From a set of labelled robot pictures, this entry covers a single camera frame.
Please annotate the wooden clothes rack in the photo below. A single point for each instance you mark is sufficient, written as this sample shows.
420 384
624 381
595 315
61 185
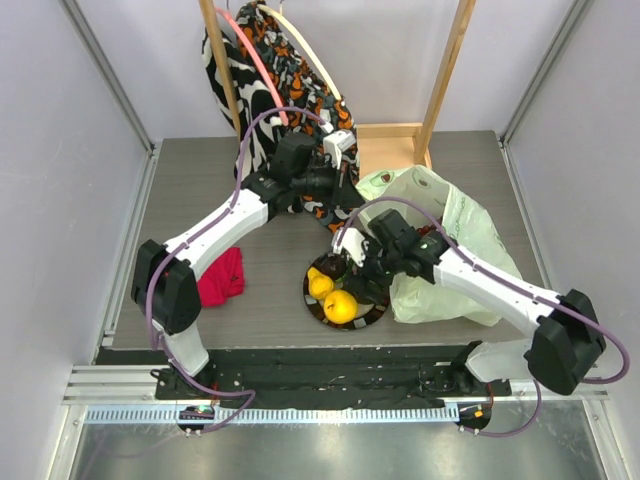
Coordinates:
390 145

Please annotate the dark red fake grapes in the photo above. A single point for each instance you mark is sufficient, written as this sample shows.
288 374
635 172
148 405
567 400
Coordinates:
427 229

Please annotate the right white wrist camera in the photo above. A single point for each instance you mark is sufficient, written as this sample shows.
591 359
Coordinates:
352 243

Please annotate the pink clothes hanger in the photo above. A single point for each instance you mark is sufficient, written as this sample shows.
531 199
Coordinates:
253 54

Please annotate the white slotted cable duct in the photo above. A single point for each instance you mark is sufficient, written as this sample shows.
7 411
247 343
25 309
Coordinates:
189 414

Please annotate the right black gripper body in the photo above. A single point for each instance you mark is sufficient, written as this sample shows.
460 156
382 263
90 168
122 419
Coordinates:
364 270

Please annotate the beige plate with dark rim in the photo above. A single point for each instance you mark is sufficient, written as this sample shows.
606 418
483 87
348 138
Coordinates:
367 314

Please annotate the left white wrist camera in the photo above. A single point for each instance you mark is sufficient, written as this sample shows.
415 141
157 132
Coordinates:
335 143

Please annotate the red cloth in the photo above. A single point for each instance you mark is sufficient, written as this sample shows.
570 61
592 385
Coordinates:
223 279

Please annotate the dark purple fake mangosteen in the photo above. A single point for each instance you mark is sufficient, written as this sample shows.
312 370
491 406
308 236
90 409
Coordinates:
333 265

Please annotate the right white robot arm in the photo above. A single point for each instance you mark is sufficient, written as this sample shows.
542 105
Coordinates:
560 342

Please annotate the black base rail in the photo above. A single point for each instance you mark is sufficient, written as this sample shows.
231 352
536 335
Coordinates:
384 377

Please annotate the yellow fake pear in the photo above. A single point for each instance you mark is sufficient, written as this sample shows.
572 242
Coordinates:
320 285

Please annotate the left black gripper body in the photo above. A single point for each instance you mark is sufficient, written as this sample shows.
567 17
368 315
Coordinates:
320 182

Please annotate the yellow fake lemon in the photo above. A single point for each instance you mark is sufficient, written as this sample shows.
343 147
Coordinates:
340 307

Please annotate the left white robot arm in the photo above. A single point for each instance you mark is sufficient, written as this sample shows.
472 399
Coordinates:
164 284

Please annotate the zebra print garment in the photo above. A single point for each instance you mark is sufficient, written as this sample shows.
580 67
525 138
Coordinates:
253 98

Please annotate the cream clothes hanger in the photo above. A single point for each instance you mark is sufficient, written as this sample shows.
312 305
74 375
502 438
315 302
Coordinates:
306 70

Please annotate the orange grey camouflage garment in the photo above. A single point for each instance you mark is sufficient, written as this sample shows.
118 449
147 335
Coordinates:
336 113

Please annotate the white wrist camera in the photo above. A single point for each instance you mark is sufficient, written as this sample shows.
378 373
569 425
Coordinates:
352 243
335 143

